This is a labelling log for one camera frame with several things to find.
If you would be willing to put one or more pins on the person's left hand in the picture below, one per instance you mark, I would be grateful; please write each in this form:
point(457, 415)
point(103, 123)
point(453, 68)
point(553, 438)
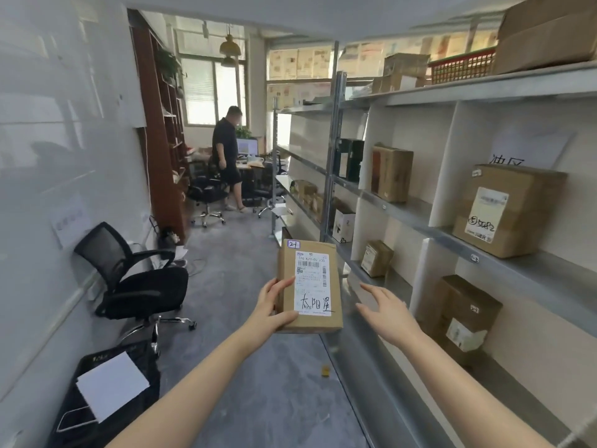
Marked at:
point(263, 314)

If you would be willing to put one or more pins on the person's right hand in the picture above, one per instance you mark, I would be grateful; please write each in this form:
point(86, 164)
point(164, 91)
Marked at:
point(391, 319)

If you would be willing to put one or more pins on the person's right thumb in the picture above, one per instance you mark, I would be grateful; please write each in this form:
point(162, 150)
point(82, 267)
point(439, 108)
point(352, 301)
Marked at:
point(366, 313)

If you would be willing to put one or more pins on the person's left thumb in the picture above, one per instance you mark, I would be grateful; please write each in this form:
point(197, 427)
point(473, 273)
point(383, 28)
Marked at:
point(287, 319)

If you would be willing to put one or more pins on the labelled cardboard parcel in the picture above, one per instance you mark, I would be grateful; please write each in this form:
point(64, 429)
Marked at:
point(315, 279)

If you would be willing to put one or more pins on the person's right forearm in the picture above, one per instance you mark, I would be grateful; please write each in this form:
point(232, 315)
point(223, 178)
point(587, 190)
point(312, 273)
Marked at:
point(471, 396)

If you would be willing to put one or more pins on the person's left forearm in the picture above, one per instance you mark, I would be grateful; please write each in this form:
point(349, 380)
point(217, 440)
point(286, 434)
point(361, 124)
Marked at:
point(186, 391)

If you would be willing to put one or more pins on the small labelled cardboard box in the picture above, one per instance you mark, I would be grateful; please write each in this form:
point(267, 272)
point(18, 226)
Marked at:
point(375, 258)

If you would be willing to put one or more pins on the white printed product box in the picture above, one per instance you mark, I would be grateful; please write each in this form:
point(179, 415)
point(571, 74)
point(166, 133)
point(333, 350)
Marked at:
point(344, 227)

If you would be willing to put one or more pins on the medium taped cardboard box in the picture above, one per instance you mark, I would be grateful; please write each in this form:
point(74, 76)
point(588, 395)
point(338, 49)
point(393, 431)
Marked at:
point(461, 317)

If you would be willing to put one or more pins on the row of small cardboard boxes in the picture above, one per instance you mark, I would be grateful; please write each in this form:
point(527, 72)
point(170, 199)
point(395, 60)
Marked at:
point(308, 195)

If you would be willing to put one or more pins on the black swivel chair chrome base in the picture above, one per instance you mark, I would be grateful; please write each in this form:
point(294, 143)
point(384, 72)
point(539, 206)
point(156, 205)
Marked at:
point(207, 191)
point(263, 186)

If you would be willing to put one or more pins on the tall taped cardboard box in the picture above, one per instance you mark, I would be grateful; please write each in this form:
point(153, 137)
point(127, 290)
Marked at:
point(391, 173)

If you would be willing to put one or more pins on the black mesh office chair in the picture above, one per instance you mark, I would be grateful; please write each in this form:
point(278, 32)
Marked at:
point(140, 286)

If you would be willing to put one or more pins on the black product box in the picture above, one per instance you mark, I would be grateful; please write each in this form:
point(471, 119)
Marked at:
point(350, 159)

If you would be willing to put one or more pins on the office desk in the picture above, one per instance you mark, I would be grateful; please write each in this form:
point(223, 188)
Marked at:
point(252, 164)

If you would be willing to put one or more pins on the narrow grey metal shelving rack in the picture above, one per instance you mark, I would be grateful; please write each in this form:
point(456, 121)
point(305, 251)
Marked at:
point(298, 156)

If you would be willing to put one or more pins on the large cardboard box white label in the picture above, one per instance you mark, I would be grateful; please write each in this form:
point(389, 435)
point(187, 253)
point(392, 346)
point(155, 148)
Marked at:
point(508, 212)

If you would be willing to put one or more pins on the computer monitor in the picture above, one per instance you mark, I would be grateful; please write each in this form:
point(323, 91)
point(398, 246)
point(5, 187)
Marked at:
point(247, 146)

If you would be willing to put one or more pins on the black plastic crate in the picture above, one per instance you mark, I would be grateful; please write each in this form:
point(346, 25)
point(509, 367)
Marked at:
point(135, 415)

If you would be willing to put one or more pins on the white paper sheet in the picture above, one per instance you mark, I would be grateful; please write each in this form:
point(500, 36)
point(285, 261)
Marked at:
point(112, 384)

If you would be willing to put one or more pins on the small green desk plant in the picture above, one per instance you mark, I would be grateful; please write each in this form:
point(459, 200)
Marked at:
point(243, 132)

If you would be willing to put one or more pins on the brown wooden bookshelf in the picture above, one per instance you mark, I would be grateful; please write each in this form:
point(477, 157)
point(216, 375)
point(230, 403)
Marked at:
point(161, 144)

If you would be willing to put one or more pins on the long flat cardboard box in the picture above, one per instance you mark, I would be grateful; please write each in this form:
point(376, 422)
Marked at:
point(396, 83)

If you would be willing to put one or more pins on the handwritten white paper sign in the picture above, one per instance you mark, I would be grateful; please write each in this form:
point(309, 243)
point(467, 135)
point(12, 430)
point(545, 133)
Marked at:
point(536, 144)

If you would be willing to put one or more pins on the small plain cardboard box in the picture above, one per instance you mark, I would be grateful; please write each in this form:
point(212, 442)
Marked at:
point(405, 65)

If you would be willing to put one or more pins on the red plastic basket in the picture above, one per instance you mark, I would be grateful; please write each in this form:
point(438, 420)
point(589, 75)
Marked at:
point(461, 67)

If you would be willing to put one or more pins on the yellow pendant lamp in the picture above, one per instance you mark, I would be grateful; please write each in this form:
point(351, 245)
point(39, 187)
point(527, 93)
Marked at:
point(230, 46)

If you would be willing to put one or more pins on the green trailing plant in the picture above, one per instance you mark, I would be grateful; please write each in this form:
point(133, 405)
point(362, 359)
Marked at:
point(168, 62)

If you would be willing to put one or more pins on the very large cardboard box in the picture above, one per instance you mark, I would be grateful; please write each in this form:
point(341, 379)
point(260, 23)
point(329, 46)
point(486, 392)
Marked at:
point(545, 32)

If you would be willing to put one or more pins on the white paper wall notice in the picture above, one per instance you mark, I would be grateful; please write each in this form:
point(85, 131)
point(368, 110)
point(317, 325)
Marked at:
point(72, 221)

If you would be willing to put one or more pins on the window with metal frame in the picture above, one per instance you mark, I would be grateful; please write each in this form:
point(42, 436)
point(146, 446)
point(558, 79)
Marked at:
point(205, 88)

